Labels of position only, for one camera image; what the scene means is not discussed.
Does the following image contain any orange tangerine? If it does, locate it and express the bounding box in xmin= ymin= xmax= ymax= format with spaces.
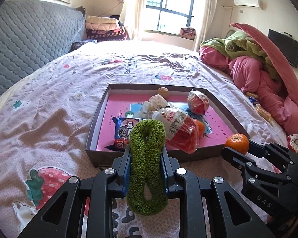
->
xmin=194 ymin=119 xmax=205 ymax=137
xmin=224 ymin=133 xmax=250 ymax=155

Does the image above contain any white red snack bag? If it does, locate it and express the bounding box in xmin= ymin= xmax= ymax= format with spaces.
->
xmin=152 ymin=107 xmax=200 ymax=154

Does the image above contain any blue Oreo cookie pack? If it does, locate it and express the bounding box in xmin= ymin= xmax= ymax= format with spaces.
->
xmin=105 ymin=117 xmax=144 ymax=152

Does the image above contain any green fuzzy ring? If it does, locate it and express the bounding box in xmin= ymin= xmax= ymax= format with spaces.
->
xmin=126 ymin=119 xmax=169 ymax=216

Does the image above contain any small clear snack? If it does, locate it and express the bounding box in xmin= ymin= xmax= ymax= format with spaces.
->
xmin=187 ymin=90 xmax=209 ymax=115

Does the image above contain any beige mesh pouch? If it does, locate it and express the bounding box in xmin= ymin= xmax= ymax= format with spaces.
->
xmin=132 ymin=95 xmax=175 ymax=119

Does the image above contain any beige twine ball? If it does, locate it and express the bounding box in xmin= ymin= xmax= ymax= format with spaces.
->
xmin=157 ymin=87 xmax=170 ymax=99

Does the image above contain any white red scrunchie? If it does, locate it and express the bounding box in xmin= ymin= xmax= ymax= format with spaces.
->
xmin=287 ymin=134 xmax=298 ymax=153

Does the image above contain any pink crumpled duvet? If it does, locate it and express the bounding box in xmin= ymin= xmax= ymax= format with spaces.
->
xmin=199 ymin=46 xmax=298 ymax=144

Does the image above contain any biscuit packet on bed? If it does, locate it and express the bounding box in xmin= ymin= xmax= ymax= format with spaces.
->
xmin=255 ymin=104 xmax=272 ymax=121

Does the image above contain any pink patterned bedsheet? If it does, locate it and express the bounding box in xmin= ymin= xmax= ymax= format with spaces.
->
xmin=0 ymin=41 xmax=287 ymax=237

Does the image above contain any blue snack wrapper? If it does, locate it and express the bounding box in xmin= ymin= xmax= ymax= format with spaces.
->
xmin=249 ymin=96 xmax=259 ymax=106

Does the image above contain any grey cardboard box tray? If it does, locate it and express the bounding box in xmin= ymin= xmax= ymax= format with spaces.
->
xmin=85 ymin=83 xmax=250 ymax=168

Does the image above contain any small golden snack packet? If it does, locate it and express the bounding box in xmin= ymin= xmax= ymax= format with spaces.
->
xmin=245 ymin=92 xmax=258 ymax=99

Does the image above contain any pink quilted cover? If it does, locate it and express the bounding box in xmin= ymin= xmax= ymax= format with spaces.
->
xmin=231 ymin=23 xmax=298 ymax=107

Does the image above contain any black television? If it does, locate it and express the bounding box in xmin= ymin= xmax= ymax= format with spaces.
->
xmin=268 ymin=29 xmax=298 ymax=68

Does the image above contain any green blanket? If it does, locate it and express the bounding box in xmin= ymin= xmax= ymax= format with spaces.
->
xmin=199 ymin=31 xmax=281 ymax=81

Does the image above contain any dark blue pillow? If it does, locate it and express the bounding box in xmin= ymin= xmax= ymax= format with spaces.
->
xmin=69 ymin=39 xmax=97 ymax=53

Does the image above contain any floral cushion on sill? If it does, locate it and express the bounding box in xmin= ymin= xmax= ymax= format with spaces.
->
xmin=179 ymin=27 xmax=196 ymax=40

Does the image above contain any grey quilted headboard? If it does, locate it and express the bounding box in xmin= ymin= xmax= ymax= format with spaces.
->
xmin=0 ymin=0 xmax=86 ymax=96

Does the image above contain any folded blanket stack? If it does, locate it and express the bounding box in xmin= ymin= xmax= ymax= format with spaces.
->
xmin=85 ymin=16 xmax=129 ymax=42

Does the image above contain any white air conditioner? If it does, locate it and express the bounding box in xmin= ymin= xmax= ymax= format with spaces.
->
xmin=234 ymin=0 xmax=262 ymax=9

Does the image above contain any right cream curtain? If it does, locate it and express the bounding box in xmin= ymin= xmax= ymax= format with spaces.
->
xmin=192 ymin=0 xmax=217 ymax=52

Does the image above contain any cream curtain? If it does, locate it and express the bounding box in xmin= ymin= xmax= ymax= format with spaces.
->
xmin=192 ymin=0 xmax=217 ymax=52
xmin=119 ymin=0 xmax=146 ymax=40

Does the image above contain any left cream curtain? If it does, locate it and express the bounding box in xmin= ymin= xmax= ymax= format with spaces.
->
xmin=119 ymin=0 xmax=146 ymax=40

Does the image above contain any window with dark frame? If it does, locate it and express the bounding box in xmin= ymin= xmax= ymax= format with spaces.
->
xmin=144 ymin=0 xmax=194 ymax=35

